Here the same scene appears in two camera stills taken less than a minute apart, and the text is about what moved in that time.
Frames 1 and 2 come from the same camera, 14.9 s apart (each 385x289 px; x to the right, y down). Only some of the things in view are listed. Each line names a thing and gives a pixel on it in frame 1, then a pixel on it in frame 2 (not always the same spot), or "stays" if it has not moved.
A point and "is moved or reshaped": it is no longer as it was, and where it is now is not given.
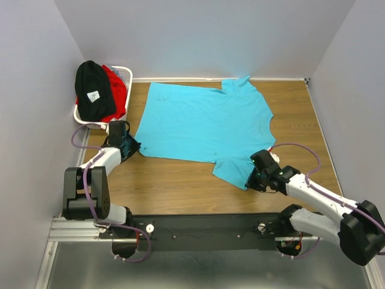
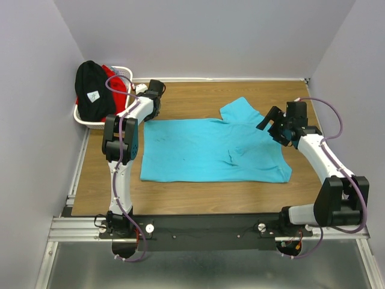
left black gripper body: [131, 147] → [154, 109]
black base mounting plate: [203, 232] stays
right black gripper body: [254, 180] → [277, 124]
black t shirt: [95, 96] stays
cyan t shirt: [224, 126] is moved or reshaped
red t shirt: [120, 93] stays
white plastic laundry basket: [127, 73] stays
